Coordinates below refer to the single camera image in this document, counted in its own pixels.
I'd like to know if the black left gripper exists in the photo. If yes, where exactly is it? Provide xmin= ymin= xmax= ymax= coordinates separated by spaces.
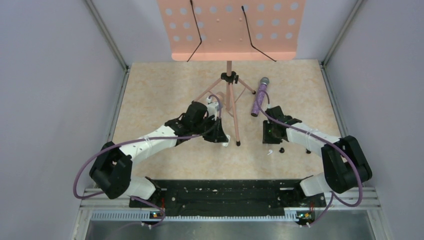
xmin=192 ymin=115 xmax=228 ymax=143

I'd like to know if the white earbud charging case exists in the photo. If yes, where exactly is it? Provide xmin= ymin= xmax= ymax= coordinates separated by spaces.
xmin=221 ymin=140 xmax=230 ymax=147

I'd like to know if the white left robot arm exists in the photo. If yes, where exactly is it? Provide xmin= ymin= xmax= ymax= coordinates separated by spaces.
xmin=89 ymin=101 xmax=229 ymax=207

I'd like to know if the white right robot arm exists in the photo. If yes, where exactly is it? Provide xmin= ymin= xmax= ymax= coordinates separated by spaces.
xmin=262 ymin=106 xmax=373 ymax=206

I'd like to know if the purple glitter microphone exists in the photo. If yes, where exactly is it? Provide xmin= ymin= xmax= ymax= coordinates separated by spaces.
xmin=250 ymin=77 xmax=270 ymax=117

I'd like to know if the pink music stand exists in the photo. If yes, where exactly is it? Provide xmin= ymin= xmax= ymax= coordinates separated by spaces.
xmin=156 ymin=0 xmax=307 ymax=147

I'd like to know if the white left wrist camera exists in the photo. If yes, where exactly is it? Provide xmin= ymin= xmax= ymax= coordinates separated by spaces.
xmin=206 ymin=95 xmax=222 ymax=119

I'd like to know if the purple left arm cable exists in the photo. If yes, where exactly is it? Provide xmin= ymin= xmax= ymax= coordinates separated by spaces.
xmin=72 ymin=94 xmax=223 ymax=229

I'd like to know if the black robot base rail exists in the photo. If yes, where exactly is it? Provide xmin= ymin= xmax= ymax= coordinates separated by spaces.
xmin=129 ymin=179 xmax=327 ymax=225

